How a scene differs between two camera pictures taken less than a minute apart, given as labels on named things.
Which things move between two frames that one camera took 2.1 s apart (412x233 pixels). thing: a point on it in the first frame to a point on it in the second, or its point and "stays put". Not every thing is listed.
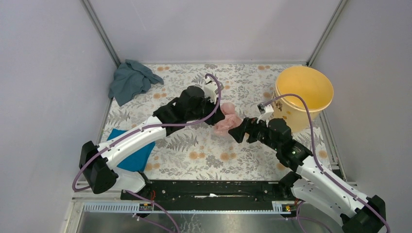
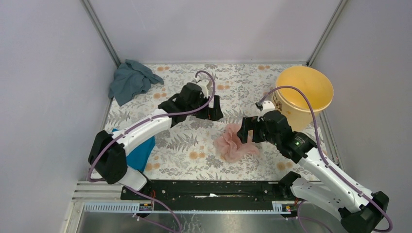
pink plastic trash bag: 231,119 to 229,145
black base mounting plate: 210,191 stays put
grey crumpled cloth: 130,79 stays put
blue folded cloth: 136,162 stays put
